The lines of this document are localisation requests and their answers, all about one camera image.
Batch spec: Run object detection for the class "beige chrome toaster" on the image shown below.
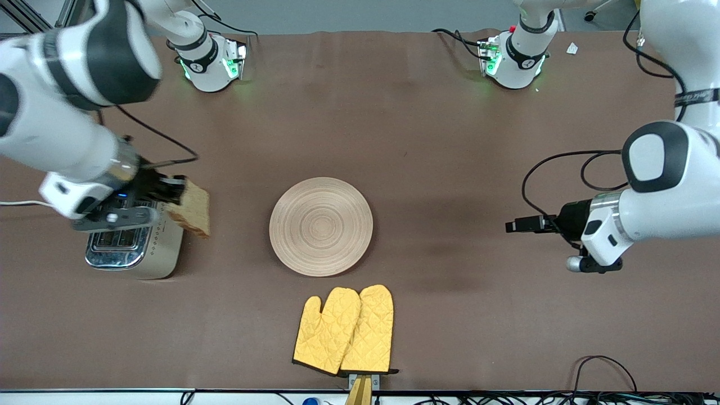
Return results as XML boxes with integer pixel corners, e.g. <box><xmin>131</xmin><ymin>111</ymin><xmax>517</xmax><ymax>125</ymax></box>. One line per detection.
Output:
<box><xmin>84</xmin><ymin>204</ymin><xmax>185</xmax><ymax>280</ymax></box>

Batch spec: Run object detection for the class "wooden stick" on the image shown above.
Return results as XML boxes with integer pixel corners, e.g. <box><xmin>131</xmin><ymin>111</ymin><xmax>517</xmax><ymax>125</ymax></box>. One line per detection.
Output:
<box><xmin>344</xmin><ymin>376</ymin><xmax>373</xmax><ymax>405</ymax></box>

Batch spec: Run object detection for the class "yellow quilted oven mitt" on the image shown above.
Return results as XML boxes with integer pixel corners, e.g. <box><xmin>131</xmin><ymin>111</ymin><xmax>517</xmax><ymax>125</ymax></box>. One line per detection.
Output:
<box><xmin>340</xmin><ymin>284</ymin><xmax>400</xmax><ymax>376</ymax></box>
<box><xmin>292</xmin><ymin>287</ymin><xmax>362</xmax><ymax>376</ymax></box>

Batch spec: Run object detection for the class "black arm base cable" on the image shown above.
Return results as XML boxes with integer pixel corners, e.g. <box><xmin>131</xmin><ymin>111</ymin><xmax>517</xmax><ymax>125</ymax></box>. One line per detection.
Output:
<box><xmin>431</xmin><ymin>28</ymin><xmax>485</xmax><ymax>60</ymax></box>
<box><xmin>191</xmin><ymin>0</ymin><xmax>259</xmax><ymax>44</ymax></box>

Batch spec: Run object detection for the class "aluminium frame profile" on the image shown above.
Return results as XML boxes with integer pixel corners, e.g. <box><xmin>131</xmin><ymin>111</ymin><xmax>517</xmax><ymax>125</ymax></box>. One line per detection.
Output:
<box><xmin>0</xmin><ymin>0</ymin><xmax>85</xmax><ymax>35</ymax></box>

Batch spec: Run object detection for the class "brown bread toast slice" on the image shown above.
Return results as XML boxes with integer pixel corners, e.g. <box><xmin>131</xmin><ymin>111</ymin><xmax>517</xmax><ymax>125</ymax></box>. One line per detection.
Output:
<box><xmin>166</xmin><ymin>179</ymin><xmax>212</xmax><ymax>239</ymax></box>

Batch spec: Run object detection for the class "black cable loop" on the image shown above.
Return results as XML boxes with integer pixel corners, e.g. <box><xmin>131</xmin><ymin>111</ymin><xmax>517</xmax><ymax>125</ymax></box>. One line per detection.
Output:
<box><xmin>573</xmin><ymin>355</ymin><xmax>638</xmax><ymax>394</ymax></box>

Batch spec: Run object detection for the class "black cable bundle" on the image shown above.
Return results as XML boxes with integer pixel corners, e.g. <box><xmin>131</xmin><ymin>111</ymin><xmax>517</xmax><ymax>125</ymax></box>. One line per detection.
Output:
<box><xmin>413</xmin><ymin>391</ymin><xmax>720</xmax><ymax>405</ymax></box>

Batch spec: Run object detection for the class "round wooden plate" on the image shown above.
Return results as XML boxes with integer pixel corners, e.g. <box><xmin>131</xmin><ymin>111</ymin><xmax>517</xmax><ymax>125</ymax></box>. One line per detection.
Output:
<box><xmin>269</xmin><ymin>177</ymin><xmax>374</xmax><ymax>277</ymax></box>

